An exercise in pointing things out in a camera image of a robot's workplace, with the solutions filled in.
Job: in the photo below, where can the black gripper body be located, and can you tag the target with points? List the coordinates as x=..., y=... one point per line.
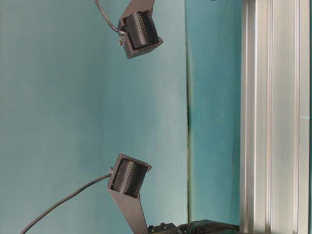
x=195, y=227

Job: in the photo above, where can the silver aluminium extrusion rail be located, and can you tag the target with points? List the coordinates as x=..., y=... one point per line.
x=275, y=138

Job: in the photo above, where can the teal table mat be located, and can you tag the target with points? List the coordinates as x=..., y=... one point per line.
x=70, y=102

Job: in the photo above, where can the lower black wrist camera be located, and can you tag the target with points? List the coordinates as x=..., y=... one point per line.
x=124, y=185

